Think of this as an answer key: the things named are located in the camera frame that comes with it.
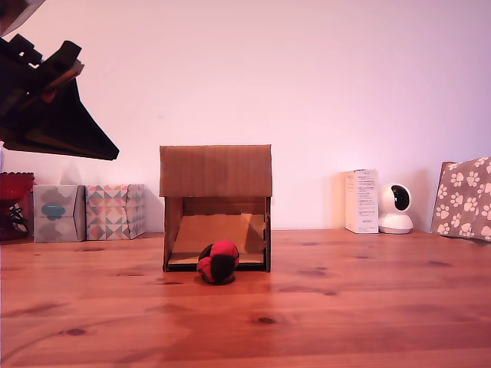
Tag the triangle pattern tissue box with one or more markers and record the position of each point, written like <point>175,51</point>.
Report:
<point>111,212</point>

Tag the small white round camera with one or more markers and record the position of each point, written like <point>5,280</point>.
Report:
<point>395,218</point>

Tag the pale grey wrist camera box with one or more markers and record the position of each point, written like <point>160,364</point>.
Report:
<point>23,13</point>

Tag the grey cloud print tissue box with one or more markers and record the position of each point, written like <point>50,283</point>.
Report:
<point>57,214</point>

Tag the cardboard dice tower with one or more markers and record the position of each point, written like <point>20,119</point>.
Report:
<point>215,168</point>

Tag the red glass bowl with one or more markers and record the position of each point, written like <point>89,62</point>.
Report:
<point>13,188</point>

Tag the red and black footbag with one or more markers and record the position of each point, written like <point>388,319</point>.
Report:
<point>218,262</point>

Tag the white printed carton box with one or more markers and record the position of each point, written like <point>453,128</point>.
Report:
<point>362,201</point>

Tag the white tissue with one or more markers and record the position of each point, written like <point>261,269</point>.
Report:
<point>70,174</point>

